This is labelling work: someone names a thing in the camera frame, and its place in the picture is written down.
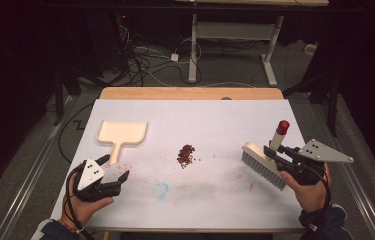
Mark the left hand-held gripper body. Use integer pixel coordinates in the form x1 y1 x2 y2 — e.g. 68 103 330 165
73 158 123 203

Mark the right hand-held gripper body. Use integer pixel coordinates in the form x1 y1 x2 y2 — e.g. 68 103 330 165
274 138 355 187

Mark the cream brush with red cap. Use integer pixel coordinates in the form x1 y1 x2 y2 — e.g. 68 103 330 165
240 119 291 191

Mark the cream dustpan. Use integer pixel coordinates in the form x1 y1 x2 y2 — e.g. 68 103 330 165
95 119 149 166

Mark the person's right hand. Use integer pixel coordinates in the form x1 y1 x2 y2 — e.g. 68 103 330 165
279 162 332 213

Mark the person's left hand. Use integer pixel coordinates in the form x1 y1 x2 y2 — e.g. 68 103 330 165
59 181 115 231

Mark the black stand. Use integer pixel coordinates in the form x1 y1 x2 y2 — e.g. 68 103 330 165
282 71 341 138

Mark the pile of red-brown crumbs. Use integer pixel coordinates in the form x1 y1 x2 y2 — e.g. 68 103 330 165
176 143 201 170

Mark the wooden table with white cover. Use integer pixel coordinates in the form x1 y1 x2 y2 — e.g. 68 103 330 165
50 86 309 234

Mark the white power strip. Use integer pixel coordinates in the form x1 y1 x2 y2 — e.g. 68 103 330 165
304 43 319 57

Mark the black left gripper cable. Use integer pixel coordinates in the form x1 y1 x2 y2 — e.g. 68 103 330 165
64 165 91 240

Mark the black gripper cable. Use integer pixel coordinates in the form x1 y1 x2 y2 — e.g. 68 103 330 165
64 165 91 240
308 164 333 233

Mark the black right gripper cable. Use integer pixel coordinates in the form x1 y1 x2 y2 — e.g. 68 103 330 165
308 164 333 233

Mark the black floor cable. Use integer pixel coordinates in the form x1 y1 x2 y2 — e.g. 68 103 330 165
57 101 95 165

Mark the metal floor rail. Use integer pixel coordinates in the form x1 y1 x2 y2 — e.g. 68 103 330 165
319 109 375 240
0 95 76 240

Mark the tangle of floor cables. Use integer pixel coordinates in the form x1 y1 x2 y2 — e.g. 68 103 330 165
108 13 206 88

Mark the white desk frame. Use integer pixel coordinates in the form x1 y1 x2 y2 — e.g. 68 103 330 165
174 0 330 88

